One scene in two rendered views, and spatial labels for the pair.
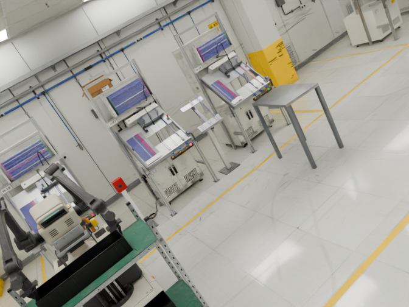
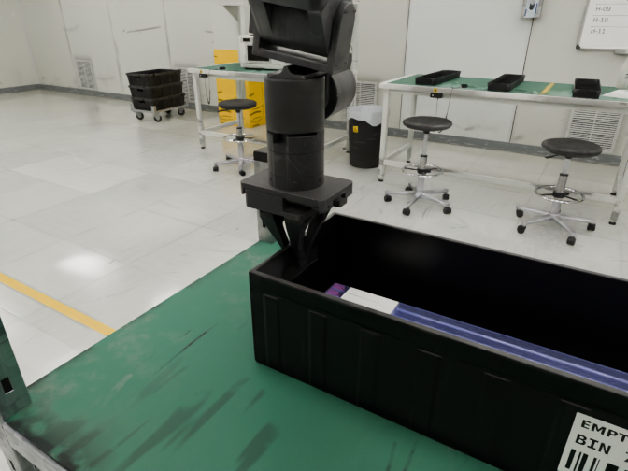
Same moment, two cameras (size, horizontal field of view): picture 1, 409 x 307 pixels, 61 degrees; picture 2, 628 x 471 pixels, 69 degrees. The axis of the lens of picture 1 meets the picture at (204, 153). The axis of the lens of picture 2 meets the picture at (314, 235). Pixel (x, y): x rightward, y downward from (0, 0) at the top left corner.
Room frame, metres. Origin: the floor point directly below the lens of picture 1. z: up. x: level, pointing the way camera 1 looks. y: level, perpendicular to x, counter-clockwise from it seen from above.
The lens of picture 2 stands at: (2.26, 1.06, 1.29)
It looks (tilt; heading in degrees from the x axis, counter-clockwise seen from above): 26 degrees down; 232
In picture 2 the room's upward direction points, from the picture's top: straight up
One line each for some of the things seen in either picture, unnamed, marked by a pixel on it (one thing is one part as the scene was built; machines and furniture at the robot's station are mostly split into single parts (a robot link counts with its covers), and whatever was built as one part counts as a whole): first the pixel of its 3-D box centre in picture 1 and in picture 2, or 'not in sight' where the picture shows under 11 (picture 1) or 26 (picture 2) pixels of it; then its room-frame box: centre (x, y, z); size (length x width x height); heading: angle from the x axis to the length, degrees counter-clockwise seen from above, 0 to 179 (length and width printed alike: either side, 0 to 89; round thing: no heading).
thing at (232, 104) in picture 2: not in sight; (237, 135); (0.29, -2.55, 0.30); 0.51 x 0.50 x 0.60; 66
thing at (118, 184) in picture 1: (132, 204); not in sight; (4.15, 1.11, 0.39); 0.24 x 0.24 x 0.78; 21
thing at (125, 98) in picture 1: (128, 95); not in sight; (4.74, 0.50, 1.52); 0.51 x 0.13 x 0.27; 111
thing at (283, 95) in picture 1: (296, 124); not in sight; (3.75, -1.09, 0.40); 0.70 x 0.45 x 0.80; 14
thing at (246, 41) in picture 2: not in sight; (266, 43); (-0.30, -2.92, 1.03); 0.44 x 0.37 x 0.46; 116
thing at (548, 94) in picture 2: not in sight; (501, 138); (-1.07, -0.80, 0.40); 1.80 x 0.75 x 0.81; 111
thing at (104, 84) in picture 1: (104, 82); not in sight; (4.98, 0.70, 1.82); 0.68 x 0.30 x 0.20; 111
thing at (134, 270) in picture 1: (97, 266); not in sight; (2.71, 1.27, 0.59); 0.55 x 0.34 x 0.83; 111
